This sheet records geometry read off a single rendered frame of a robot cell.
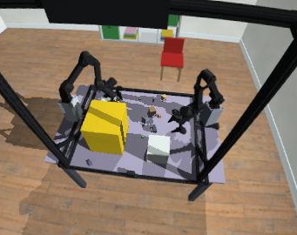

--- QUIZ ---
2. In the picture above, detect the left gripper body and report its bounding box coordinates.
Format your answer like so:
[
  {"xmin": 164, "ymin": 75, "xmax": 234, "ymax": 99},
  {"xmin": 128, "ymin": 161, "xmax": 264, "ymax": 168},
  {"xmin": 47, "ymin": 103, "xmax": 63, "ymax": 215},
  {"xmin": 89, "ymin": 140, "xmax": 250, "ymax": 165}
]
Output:
[{"xmin": 106, "ymin": 86, "xmax": 124, "ymax": 102}]

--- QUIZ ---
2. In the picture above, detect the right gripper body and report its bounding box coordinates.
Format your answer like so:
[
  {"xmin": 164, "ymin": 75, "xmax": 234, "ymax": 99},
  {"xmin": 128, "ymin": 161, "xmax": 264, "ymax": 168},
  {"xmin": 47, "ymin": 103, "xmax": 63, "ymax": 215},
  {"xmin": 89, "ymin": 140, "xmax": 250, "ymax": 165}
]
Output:
[{"xmin": 172, "ymin": 109, "xmax": 190, "ymax": 134}]

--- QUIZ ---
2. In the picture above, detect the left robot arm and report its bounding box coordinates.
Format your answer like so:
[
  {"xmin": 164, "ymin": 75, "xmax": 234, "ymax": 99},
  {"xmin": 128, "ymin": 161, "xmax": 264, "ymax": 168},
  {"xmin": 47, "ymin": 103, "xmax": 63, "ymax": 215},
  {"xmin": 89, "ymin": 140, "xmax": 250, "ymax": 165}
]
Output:
[{"xmin": 58, "ymin": 50, "xmax": 118, "ymax": 104}]

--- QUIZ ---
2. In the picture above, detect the yellow box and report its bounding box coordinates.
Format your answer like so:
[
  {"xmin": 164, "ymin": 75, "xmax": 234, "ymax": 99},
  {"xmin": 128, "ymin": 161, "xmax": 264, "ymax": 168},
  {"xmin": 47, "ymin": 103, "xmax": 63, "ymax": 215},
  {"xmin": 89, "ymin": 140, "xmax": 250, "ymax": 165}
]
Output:
[{"xmin": 81, "ymin": 100, "xmax": 129, "ymax": 155}]

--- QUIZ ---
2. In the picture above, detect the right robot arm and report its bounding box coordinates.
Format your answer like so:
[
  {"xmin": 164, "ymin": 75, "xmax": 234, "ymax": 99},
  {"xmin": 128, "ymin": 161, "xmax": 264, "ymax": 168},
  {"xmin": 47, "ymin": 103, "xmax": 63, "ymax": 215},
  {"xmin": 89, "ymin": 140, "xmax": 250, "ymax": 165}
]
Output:
[{"xmin": 172, "ymin": 69, "xmax": 225, "ymax": 124}]

